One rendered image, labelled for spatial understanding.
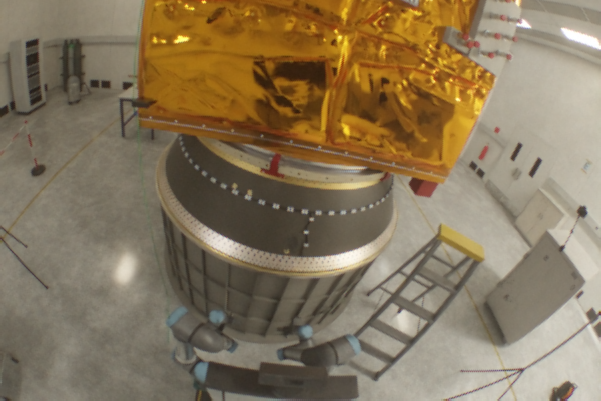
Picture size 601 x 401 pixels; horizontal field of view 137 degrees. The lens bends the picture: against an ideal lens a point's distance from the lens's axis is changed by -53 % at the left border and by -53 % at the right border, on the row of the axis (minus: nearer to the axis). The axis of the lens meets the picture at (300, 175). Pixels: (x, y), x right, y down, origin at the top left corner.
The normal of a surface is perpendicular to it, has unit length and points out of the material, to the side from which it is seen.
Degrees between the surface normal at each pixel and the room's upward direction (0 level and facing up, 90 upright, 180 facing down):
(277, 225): 62
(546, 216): 90
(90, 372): 0
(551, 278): 90
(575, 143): 90
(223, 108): 89
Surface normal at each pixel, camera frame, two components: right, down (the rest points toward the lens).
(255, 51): 0.13, 0.48
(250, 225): -0.04, 0.05
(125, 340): 0.25, -0.82
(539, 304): -0.96, -0.16
